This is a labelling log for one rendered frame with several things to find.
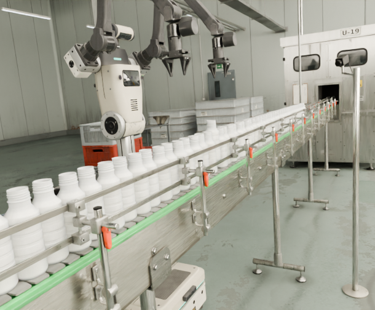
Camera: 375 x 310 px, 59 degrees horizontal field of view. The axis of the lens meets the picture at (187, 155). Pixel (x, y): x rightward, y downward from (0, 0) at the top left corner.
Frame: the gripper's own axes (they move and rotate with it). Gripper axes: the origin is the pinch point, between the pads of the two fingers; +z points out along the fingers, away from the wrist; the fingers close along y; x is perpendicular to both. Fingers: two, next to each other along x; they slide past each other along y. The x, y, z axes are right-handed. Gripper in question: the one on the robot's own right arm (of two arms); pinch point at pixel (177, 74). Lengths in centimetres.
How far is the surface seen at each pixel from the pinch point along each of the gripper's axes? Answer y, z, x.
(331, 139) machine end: 24, 94, 433
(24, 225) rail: 17, 29, -91
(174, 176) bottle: 16, 34, -39
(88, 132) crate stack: -184, 37, 132
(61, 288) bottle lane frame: 19, 43, -87
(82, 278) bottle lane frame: 19, 44, -82
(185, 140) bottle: 15.4, 24.3, -26.7
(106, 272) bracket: 24, 42, -81
